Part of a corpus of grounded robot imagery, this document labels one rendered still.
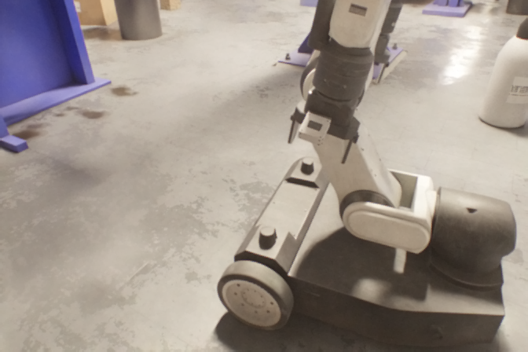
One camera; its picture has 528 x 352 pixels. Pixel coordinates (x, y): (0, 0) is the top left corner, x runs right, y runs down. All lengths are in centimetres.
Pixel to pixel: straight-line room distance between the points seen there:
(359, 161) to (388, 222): 16
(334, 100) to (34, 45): 222
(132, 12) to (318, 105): 308
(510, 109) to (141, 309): 185
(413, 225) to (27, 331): 103
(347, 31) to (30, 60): 227
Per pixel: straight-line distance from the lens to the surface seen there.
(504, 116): 225
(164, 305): 120
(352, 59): 63
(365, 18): 59
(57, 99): 259
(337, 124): 69
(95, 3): 435
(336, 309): 104
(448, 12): 464
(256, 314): 110
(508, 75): 218
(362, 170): 96
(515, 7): 494
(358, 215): 98
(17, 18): 263
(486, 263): 107
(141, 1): 364
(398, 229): 98
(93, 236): 147
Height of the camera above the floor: 93
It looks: 32 degrees down
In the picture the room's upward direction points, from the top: 1 degrees counter-clockwise
